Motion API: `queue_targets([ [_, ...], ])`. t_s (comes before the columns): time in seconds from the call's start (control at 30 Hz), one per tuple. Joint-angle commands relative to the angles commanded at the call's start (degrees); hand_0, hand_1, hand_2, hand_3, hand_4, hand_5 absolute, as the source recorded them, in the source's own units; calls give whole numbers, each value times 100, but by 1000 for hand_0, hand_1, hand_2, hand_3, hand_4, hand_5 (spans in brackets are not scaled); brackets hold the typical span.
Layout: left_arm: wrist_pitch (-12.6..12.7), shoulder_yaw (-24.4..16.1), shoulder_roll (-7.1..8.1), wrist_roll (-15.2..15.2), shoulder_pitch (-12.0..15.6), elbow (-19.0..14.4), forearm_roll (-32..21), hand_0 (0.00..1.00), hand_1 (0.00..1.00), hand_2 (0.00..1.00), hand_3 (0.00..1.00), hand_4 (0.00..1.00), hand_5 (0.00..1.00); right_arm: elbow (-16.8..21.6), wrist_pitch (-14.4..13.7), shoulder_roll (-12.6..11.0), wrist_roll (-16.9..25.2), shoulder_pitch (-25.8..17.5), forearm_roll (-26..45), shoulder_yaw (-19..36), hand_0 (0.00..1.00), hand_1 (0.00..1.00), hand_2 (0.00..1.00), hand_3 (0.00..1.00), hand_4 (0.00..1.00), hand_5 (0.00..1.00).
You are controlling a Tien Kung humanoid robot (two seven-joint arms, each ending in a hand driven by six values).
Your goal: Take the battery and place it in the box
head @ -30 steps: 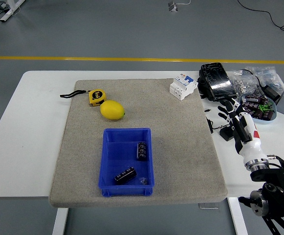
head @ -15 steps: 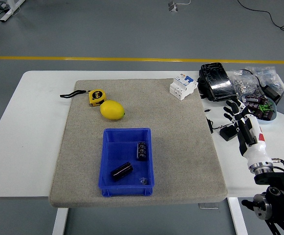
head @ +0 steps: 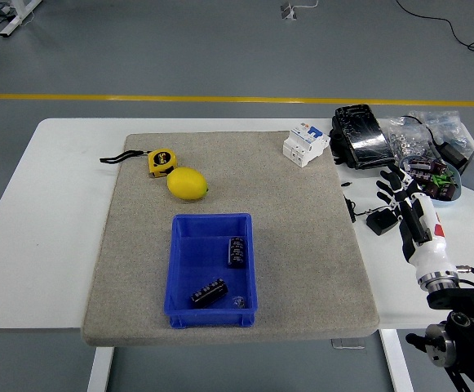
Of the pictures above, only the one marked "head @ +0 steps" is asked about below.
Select black floor cable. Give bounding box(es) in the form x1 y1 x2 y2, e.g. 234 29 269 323
395 0 474 61

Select clear bag of nuts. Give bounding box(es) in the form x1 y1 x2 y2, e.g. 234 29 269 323
383 115 436 163

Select black glossy case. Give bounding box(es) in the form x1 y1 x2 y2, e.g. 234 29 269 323
328 103 397 171

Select light blue bowl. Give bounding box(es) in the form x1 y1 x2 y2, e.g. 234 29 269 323
397 155 464 207

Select white table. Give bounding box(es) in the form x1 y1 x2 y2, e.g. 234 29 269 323
0 118 474 392

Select black power adapter with cord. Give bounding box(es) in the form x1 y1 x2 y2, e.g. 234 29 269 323
343 194 401 237

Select blue plastic box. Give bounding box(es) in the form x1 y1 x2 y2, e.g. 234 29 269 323
163 212 259 329

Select clear bag of small parts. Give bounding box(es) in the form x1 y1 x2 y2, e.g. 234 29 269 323
410 109 474 152

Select yellow lemon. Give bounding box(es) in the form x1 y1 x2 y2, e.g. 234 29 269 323
166 166 210 201

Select white circuit breaker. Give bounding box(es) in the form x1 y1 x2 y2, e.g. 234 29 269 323
282 123 332 168

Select white furniture frame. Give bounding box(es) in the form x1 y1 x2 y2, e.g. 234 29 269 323
0 0 44 38

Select yellow tape measure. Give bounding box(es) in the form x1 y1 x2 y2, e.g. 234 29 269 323
100 148 179 179

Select green connector pieces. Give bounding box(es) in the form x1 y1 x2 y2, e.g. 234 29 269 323
430 171 456 189

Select dark capacitor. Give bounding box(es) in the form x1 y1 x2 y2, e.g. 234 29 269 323
436 185 458 202
407 158 436 172

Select black adapter block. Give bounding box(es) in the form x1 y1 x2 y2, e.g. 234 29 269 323
438 140 470 172

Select grey-brown mat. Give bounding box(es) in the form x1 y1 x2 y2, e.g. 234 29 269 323
81 130 381 347

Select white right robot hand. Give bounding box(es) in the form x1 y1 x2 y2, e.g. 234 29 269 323
374 164 460 283

